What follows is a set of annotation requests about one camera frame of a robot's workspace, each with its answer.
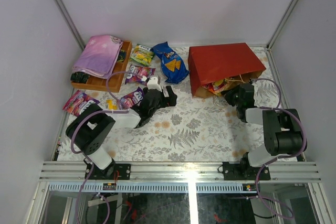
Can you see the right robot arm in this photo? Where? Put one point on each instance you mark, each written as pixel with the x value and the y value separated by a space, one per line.
pixel 283 133

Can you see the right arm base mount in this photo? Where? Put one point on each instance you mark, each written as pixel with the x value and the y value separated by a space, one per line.
pixel 237 171

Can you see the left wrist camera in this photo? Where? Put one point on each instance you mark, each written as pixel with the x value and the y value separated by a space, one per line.
pixel 152 82

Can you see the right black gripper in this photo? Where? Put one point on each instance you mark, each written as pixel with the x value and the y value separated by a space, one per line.
pixel 228 94

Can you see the orange Fox's candy bag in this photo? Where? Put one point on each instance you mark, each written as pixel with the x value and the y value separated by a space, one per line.
pixel 218 87

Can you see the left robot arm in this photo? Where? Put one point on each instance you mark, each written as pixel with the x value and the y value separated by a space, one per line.
pixel 89 130

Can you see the aluminium frame rail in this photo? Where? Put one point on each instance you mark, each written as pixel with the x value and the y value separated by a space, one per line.
pixel 145 177

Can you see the green Fox's candy bag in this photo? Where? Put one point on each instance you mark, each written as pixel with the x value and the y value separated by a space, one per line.
pixel 142 54

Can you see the blue tortilla chips bag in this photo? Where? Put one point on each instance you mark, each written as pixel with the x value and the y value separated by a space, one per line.
pixel 172 64

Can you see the small yellow snack packet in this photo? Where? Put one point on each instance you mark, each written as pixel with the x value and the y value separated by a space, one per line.
pixel 111 104

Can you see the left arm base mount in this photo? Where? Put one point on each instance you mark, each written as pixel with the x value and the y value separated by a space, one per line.
pixel 115 171

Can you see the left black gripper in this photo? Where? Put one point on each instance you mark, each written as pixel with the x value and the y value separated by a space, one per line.
pixel 163 97

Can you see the purple Fox's candy bag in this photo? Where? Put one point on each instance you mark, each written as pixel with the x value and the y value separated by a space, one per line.
pixel 78 102

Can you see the dark patterned cloth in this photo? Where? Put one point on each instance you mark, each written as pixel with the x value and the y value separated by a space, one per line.
pixel 79 77

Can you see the folded purple cloth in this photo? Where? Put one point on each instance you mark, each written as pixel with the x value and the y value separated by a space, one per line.
pixel 99 56

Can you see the red paper bag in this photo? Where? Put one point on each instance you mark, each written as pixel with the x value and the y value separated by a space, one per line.
pixel 208 64

